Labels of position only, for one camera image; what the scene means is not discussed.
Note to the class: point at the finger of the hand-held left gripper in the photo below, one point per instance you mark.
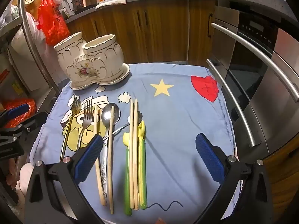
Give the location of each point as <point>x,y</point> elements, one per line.
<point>30,126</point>
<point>17,111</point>

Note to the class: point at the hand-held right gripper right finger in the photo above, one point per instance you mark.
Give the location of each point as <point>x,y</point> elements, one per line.
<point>210,158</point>

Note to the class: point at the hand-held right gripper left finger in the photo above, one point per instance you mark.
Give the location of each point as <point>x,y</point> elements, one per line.
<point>90,158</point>

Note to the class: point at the silver fork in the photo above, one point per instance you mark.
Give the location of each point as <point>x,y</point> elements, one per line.
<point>87,121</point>

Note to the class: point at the large silver spoon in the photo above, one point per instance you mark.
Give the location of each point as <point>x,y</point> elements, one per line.
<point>106,119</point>

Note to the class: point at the gold fork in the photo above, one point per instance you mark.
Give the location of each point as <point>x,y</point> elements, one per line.
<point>76,108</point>

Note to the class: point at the green yellow plastic utensil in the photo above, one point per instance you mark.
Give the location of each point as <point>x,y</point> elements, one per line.
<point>143,186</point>
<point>127,191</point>

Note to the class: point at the floral ceramic utensil holder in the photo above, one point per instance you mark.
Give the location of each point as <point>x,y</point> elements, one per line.
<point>93,60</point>

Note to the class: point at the person's left hand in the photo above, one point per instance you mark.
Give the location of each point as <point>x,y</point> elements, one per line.
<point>24,177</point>

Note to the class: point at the orange plastic bag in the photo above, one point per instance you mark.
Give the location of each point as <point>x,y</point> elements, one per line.
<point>28,105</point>

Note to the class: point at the blue printed cloth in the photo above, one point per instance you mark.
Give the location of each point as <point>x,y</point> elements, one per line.
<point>182,126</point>

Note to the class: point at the white plastic bag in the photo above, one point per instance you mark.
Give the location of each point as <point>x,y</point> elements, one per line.
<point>35,30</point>

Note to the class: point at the stainless steel built-in oven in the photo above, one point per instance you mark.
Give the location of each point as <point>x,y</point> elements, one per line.
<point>252,81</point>

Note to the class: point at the red plastic bag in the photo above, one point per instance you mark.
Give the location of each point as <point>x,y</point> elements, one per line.
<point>52,25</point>

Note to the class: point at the black copper pressure cooker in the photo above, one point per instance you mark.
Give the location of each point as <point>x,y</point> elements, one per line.
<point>84,1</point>

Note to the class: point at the wooden kitchen cabinets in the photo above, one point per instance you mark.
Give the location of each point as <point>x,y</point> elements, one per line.
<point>163,32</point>

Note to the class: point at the white towel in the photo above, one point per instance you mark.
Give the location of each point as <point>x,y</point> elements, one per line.
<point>112,1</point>

